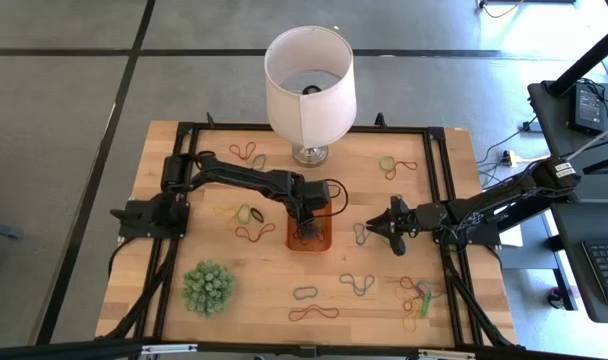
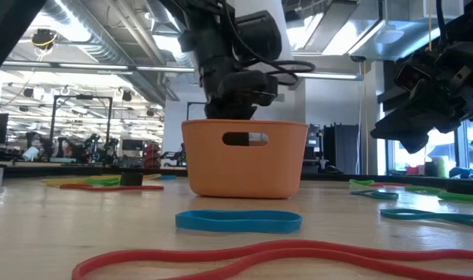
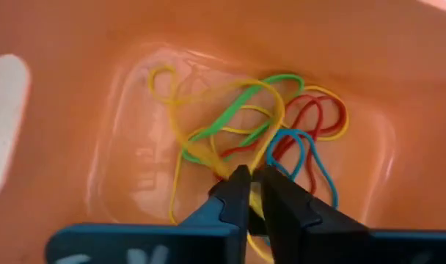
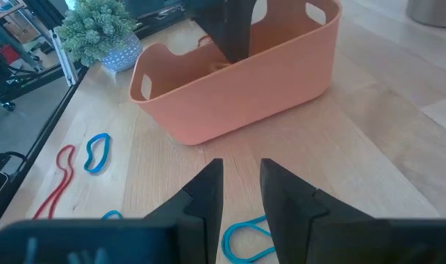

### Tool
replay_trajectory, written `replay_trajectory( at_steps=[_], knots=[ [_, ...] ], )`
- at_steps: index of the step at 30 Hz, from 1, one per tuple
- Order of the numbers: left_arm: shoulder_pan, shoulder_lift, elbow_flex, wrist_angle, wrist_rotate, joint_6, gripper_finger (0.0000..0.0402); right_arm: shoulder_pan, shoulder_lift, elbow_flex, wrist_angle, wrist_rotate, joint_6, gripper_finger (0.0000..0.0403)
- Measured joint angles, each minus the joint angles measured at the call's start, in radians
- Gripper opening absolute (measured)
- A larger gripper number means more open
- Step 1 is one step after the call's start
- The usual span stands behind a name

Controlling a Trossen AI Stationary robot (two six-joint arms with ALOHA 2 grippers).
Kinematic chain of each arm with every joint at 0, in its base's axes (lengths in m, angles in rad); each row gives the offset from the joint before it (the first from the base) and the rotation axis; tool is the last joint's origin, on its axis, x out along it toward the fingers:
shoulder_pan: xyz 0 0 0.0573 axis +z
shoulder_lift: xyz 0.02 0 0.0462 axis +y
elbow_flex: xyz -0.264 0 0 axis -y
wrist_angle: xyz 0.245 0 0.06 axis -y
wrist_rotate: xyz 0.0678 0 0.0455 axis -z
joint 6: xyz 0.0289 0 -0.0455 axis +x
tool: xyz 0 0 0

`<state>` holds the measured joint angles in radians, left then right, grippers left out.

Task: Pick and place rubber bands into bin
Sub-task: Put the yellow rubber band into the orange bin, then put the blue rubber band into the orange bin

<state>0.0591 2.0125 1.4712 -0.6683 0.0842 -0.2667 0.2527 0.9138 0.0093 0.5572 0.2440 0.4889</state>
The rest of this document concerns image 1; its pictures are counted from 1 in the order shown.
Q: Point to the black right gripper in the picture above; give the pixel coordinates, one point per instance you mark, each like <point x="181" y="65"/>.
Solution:
<point x="406" y="220"/>

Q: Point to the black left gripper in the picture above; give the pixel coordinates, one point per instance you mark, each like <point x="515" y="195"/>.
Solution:
<point x="314" y="197"/>

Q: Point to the small red rubber band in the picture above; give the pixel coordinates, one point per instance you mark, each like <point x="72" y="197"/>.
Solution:
<point x="404" y="305"/>

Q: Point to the yellow rubber band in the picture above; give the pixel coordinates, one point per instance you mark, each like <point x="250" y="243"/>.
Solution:
<point x="409" y="316"/>
<point x="224" y="210"/>

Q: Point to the wide black rubber band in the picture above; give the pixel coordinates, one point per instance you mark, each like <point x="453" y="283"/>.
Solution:
<point x="204" y="152"/>

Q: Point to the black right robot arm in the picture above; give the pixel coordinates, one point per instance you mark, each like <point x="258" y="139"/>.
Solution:
<point x="509" y="197"/>

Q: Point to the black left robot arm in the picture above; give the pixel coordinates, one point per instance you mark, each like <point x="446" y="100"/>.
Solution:
<point x="244" y="177"/>

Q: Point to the orange plastic bin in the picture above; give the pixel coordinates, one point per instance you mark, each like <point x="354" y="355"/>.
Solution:
<point x="296" y="242"/>

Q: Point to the silver table lamp white shade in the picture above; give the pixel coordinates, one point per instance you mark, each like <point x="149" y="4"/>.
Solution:
<point x="309" y="110"/>

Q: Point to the white paper sheet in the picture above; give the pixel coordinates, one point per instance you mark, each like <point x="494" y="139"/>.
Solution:
<point x="515" y="240"/>

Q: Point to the potted green artificial plant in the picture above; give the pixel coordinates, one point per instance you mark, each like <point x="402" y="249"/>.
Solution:
<point x="209" y="289"/>

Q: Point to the white power strip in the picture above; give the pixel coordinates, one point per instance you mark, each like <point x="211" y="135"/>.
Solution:
<point x="508" y="158"/>

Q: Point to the red black floor object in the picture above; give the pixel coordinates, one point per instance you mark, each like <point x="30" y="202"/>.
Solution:
<point x="555" y="298"/>

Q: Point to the black desk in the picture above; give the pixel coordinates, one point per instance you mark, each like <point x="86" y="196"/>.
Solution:
<point x="554" y="130"/>
<point x="574" y="280"/>

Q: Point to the black laptop keyboard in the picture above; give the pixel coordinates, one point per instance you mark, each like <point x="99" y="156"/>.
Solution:
<point x="606" y="265"/>

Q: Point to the black power adapter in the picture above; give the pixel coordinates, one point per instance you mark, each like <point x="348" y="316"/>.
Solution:
<point x="586" y="107"/>

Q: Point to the black diagonal pole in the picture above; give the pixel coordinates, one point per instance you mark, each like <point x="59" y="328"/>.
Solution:
<point x="589" y="57"/>

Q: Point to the silver aluminium bracket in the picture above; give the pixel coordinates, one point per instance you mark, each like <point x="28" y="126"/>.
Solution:
<point x="169" y="349"/>
<point x="446" y="355"/>

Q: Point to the black wall plug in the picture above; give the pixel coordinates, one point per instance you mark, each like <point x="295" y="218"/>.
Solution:
<point x="531" y="127"/>

